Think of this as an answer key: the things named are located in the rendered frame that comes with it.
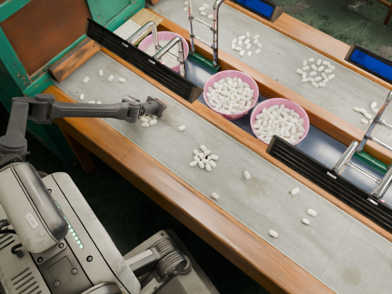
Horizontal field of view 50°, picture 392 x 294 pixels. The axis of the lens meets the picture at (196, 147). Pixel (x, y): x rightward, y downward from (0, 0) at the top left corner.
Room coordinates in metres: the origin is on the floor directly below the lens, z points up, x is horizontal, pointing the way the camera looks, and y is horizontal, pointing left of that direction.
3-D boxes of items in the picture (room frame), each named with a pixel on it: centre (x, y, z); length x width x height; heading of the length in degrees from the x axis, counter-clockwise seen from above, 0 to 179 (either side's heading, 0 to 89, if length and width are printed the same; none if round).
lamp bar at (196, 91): (1.24, 0.20, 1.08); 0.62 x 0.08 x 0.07; 46
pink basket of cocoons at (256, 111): (1.06, -0.39, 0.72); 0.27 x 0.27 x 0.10
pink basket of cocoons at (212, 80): (1.25, -0.19, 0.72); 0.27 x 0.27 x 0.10
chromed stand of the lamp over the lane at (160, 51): (1.29, 0.14, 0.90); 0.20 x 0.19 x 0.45; 46
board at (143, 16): (1.71, 0.29, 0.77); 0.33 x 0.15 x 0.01; 136
